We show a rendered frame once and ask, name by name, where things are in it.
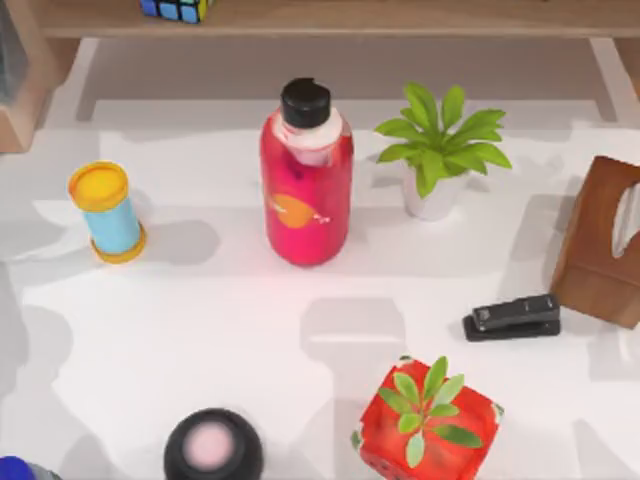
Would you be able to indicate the red bottle with black cap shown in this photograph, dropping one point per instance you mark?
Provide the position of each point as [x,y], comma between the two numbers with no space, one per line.
[306,210]

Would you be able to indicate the green plant in white pot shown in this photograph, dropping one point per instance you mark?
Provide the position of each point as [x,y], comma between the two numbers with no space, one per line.
[434,150]

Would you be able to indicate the blue can with yellow lid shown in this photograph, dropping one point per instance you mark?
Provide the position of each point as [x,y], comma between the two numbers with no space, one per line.
[112,222]

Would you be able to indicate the black stapler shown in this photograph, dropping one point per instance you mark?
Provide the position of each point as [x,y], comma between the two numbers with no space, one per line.
[515,317]

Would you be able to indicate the green plant in red pot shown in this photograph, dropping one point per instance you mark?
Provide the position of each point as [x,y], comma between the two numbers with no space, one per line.
[425,425]

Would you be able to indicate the wooden shelf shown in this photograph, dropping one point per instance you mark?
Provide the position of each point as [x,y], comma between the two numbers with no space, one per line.
[320,22]

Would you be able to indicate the black round pot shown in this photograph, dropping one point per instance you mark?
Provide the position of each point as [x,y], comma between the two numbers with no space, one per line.
[212,445]

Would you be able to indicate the brown wooden tissue box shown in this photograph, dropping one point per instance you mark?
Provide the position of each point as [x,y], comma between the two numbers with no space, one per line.
[590,260]

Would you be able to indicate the colourful puzzle cube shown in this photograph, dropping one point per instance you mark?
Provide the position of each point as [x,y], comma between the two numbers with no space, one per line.
[172,9]

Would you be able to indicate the blue bottle cap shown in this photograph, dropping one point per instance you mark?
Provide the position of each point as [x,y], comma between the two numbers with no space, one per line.
[12,467]

